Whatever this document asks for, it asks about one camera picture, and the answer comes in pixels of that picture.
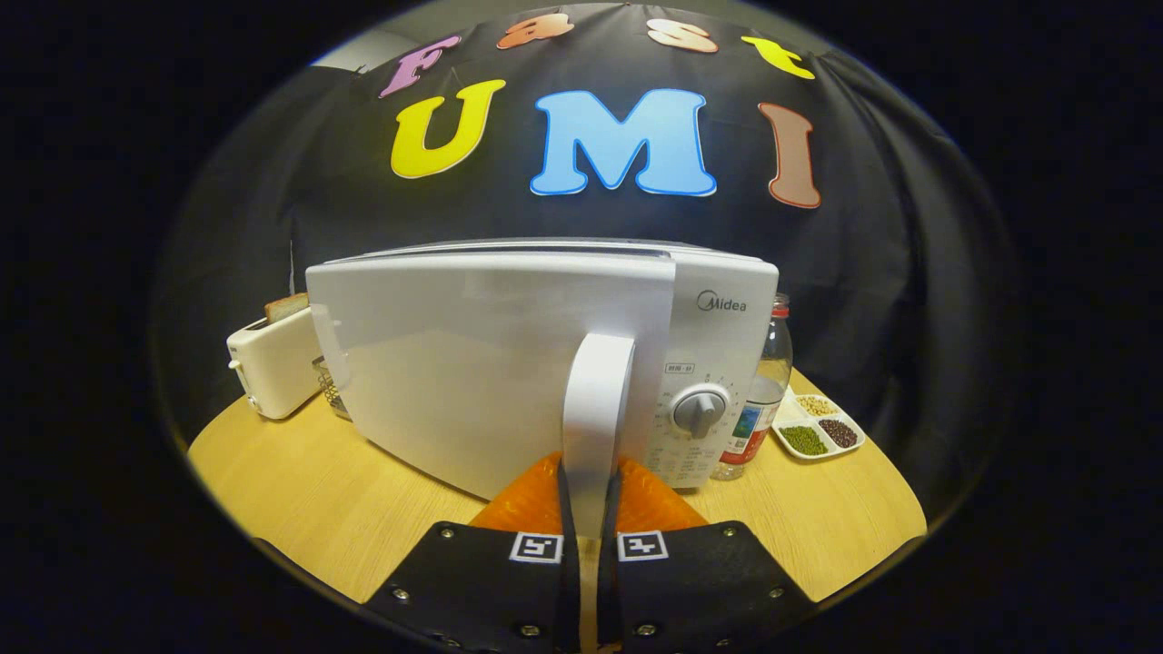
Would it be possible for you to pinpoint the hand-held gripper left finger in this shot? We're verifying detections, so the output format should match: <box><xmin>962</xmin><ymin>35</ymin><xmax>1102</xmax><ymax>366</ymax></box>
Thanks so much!
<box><xmin>363</xmin><ymin>451</ymin><xmax>582</xmax><ymax>654</ymax></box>

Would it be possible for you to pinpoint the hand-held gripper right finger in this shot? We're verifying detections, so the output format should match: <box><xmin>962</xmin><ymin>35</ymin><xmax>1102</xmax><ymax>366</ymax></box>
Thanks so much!
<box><xmin>595</xmin><ymin>454</ymin><xmax>819</xmax><ymax>654</ymax></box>

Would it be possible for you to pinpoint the white microwave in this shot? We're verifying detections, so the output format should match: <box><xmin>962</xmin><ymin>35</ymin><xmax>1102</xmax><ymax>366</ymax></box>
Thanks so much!
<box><xmin>305</xmin><ymin>238</ymin><xmax>780</xmax><ymax>541</ymax></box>

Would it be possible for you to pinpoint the white divided dish of beans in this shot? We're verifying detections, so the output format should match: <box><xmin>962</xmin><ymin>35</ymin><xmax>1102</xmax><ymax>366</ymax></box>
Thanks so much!
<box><xmin>770</xmin><ymin>391</ymin><xmax>866</xmax><ymax>461</ymax></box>

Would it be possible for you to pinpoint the clear plastic water bottle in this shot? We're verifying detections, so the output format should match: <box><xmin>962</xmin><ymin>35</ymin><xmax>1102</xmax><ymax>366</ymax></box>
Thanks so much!
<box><xmin>711</xmin><ymin>292</ymin><xmax>794</xmax><ymax>481</ymax></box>

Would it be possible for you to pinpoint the metal mesh basket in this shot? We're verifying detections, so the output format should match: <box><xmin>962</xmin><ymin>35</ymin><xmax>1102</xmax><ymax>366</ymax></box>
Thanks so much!
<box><xmin>313</xmin><ymin>356</ymin><xmax>353</xmax><ymax>421</ymax></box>

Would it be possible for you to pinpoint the white toaster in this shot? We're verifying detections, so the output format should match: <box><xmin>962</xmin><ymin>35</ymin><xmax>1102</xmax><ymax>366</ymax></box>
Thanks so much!
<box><xmin>226</xmin><ymin>307</ymin><xmax>323</xmax><ymax>421</ymax></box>

